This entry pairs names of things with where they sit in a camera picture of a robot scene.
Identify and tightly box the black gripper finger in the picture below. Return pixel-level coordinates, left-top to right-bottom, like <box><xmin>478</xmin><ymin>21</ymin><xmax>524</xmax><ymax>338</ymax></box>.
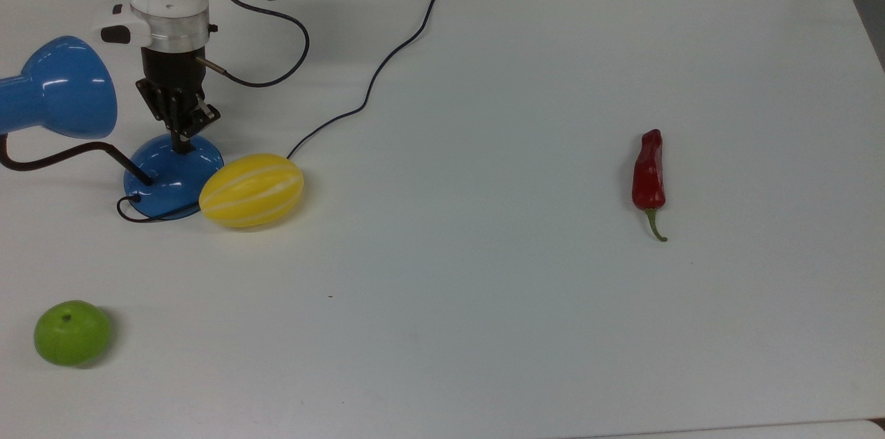
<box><xmin>170</xmin><ymin>122</ymin><xmax>197</xmax><ymax>155</ymax></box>
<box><xmin>187</xmin><ymin>102</ymin><xmax>223</xmax><ymax>138</ymax></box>

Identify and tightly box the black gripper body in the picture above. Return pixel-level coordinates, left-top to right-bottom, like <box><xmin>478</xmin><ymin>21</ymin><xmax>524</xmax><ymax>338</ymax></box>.
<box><xmin>135</xmin><ymin>45</ymin><xmax>216</xmax><ymax>137</ymax></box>

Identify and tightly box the blue desk lamp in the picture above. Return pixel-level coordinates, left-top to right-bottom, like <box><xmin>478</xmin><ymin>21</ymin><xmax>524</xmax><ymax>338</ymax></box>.
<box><xmin>0</xmin><ymin>36</ymin><xmax>225</xmax><ymax>221</ymax></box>

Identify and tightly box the yellow striped toy melon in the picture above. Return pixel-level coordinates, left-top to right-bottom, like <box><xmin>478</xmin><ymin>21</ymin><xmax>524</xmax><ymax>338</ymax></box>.
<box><xmin>198</xmin><ymin>153</ymin><xmax>306</xmax><ymax>229</ymax></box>

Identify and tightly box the green toy apple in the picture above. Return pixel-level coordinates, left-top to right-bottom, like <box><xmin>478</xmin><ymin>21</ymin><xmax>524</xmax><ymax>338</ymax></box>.
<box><xmin>33</xmin><ymin>300</ymin><xmax>112</xmax><ymax>367</ymax></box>

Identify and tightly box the red toy chili pepper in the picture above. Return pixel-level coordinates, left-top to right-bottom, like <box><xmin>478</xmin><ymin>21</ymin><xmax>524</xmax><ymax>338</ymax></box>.
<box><xmin>631</xmin><ymin>129</ymin><xmax>669</xmax><ymax>243</ymax></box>

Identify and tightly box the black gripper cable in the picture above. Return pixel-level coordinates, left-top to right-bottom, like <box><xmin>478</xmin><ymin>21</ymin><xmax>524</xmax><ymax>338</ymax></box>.
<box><xmin>196</xmin><ymin>0</ymin><xmax>311</xmax><ymax>89</ymax></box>

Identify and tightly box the black lamp power cable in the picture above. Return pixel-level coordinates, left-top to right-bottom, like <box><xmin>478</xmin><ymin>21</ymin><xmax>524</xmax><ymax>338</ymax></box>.
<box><xmin>115</xmin><ymin>0</ymin><xmax>461</xmax><ymax>224</ymax></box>

